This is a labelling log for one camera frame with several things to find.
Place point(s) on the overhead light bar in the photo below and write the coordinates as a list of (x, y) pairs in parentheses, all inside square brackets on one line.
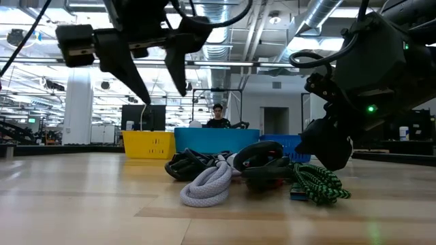
[(238, 63)]

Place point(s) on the black looped gadget with red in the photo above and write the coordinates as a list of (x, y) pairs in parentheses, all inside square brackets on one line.
[(259, 149)]

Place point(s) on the black monitor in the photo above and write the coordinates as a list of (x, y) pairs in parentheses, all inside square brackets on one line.
[(134, 117)]

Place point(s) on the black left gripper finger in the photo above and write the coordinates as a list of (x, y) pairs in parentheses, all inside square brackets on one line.
[(180, 51), (117, 58)]

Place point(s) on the teal plastic bin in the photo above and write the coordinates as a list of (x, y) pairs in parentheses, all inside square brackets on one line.
[(214, 141)]

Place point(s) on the black metal frame stand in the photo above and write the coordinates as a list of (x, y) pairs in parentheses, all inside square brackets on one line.
[(218, 90)]

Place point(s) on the yellow plastic bin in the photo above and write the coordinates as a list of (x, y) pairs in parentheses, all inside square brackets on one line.
[(146, 144)]

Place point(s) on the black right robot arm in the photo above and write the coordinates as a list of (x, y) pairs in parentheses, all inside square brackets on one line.
[(391, 68)]

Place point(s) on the white low cabinet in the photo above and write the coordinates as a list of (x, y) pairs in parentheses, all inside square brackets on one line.
[(102, 134)]

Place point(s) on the white wipes canister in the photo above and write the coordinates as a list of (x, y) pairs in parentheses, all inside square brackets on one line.
[(404, 133), (129, 126)]

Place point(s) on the white round object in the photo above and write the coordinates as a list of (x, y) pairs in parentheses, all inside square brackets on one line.
[(195, 124)]

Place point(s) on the person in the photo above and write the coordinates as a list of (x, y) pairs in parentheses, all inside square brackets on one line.
[(218, 122)]

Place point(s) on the silver spiral air duct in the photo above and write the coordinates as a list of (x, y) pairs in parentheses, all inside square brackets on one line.
[(316, 13), (218, 71)]

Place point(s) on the green exit sign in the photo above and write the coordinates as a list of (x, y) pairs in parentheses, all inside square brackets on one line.
[(32, 120)]

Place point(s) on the white square column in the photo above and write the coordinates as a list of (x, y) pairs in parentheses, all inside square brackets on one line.
[(77, 115)]

